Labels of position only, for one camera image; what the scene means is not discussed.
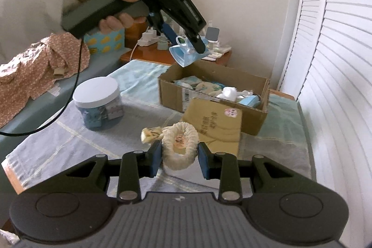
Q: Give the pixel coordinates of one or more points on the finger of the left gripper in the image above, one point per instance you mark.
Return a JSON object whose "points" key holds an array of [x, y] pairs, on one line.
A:
{"points": [[196, 42], [169, 33]]}

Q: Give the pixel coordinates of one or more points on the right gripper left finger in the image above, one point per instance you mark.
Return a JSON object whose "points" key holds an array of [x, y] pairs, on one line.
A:
{"points": [[134, 166]]}

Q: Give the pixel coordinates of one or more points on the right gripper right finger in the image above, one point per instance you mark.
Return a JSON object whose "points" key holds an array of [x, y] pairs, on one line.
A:
{"points": [[224, 167]]}

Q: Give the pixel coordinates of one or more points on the cream scrunchie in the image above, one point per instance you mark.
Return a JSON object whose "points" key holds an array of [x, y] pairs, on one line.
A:
{"points": [[149, 135]]}

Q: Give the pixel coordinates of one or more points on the blue patterned sachet pouch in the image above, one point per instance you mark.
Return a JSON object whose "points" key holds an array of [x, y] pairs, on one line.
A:
{"points": [[189, 82]]}

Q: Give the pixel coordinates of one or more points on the beige embroidered drawstring pouch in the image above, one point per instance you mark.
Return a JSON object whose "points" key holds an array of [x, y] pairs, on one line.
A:
{"points": [[211, 89]]}

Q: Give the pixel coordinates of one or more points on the person left forearm sleeve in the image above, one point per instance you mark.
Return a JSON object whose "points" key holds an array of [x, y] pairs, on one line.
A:
{"points": [[24, 22]]}

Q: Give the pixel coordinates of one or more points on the white phone stand device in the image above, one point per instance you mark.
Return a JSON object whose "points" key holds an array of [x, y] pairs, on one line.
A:
{"points": [[212, 36]]}

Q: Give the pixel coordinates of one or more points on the white power strip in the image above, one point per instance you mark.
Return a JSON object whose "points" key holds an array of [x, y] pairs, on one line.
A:
{"points": [[148, 38]]}

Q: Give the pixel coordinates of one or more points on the white remote control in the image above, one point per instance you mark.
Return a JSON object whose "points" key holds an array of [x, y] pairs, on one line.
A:
{"points": [[217, 53]]}

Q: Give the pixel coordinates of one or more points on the wooden nightstand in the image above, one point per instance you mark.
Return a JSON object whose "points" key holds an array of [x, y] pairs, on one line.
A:
{"points": [[152, 54]]}

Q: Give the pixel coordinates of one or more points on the gold tissue pack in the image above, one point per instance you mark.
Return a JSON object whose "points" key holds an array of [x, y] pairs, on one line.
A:
{"points": [[218, 125]]}

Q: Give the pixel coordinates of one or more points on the brown cardboard box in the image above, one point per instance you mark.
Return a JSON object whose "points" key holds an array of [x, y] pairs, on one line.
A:
{"points": [[210, 81]]}

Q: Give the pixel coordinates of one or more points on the grey blue checked blanket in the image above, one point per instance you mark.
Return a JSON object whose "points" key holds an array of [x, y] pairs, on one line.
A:
{"points": [[67, 142]]}

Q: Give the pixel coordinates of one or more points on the yellow snack bag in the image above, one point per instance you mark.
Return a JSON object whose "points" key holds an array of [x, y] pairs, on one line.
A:
{"points": [[102, 43]]}

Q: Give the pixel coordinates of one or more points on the clear jar white lid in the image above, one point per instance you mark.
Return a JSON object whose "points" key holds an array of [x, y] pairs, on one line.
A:
{"points": [[99, 102]]}

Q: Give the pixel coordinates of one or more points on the white louvered door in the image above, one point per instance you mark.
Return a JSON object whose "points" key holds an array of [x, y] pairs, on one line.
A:
{"points": [[328, 71]]}

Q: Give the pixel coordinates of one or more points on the brown floral cloth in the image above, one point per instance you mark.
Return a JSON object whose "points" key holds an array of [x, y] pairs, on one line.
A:
{"points": [[33, 72]]}

